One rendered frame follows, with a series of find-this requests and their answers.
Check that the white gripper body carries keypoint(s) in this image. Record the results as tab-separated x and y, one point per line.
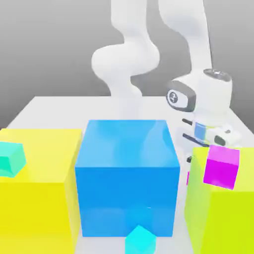
186	149

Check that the large blue box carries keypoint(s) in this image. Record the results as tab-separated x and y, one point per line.
127	188

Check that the small teal cube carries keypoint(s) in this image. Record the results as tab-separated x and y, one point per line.
10	158

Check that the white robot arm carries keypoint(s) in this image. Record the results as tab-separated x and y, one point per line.
127	59

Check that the large lime box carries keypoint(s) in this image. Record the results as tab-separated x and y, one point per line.
228	218

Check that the small magenta cube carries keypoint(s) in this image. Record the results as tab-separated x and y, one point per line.
188	178
221	170

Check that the small cyan cube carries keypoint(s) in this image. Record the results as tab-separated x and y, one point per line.
139	241

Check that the large yellow box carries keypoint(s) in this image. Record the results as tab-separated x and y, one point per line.
35	208

